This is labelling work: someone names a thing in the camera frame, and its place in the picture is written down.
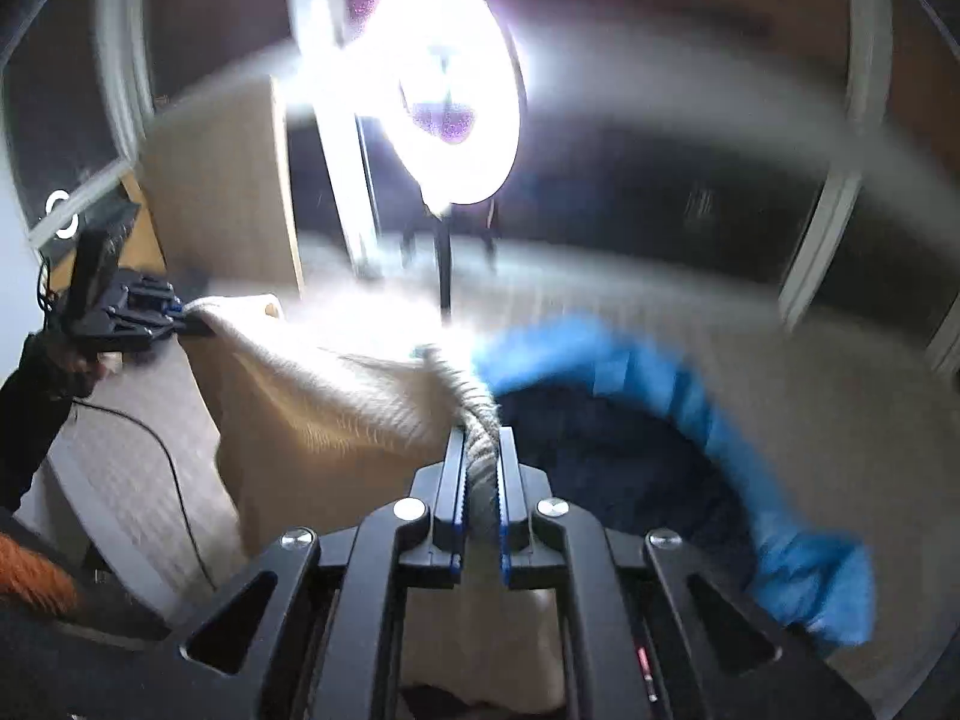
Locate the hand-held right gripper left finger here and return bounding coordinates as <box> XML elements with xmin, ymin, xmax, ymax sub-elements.
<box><xmin>161</xmin><ymin>427</ymin><xmax>470</xmax><ymax>720</ymax></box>

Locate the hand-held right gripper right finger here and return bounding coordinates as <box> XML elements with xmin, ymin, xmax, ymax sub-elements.
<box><xmin>497</xmin><ymin>429</ymin><xmax>826</xmax><ymax>720</ymax></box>

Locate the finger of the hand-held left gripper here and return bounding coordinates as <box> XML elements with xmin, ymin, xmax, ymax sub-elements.
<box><xmin>131</xmin><ymin>311</ymin><xmax>220</xmax><ymax>340</ymax></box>
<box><xmin>116</xmin><ymin>276</ymin><xmax>187</xmax><ymax>314</ymax></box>

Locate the cream knit sweater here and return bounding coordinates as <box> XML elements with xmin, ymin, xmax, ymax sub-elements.
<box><xmin>184</xmin><ymin>296</ymin><xmax>567</xmax><ymax>713</ymax></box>

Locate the person's left hand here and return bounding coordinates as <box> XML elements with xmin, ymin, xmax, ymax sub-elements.
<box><xmin>64</xmin><ymin>351</ymin><xmax>121</xmax><ymax>392</ymax></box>

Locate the navy garment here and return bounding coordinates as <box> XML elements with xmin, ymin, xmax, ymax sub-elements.
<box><xmin>495</xmin><ymin>382</ymin><xmax>758</xmax><ymax>593</ymax></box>

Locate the light wooden headboard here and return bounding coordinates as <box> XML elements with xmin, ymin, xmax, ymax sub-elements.
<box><xmin>142</xmin><ymin>79</ymin><xmax>305</xmax><ymax>301</ymax></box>

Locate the person's dark clothing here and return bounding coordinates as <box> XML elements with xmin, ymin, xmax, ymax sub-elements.
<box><xmin>0</xmin><ymin>510</ymin><xmax>181</xmax><ymax>720</ymax></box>

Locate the pine wooden frame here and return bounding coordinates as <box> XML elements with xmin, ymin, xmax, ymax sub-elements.
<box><xmin>120</xmin><ymin>172</ymin><xmax>170</xmax><ymax>271</ymax></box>

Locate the black cable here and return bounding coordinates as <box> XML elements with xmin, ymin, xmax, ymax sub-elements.
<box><xmin>71</xmin><ymin>399</ymin><xmax>218</xmax><ymax>592</ymax></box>

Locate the window with white frame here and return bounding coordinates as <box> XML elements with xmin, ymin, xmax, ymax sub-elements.
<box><xmin>285</xmin><ymin>90</ymin><xmax>960</xmax><ymax>361</ymax></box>
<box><xmin>0</xmin><ymin>0</ymin><xmax>151</xmax><ymax>241</ymax></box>

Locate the ring light stand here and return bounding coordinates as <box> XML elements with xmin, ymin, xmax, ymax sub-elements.
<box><xmin>431</xmin><ymin>202</ymin><xmax>460</xmax><ymax>317</ymax></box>

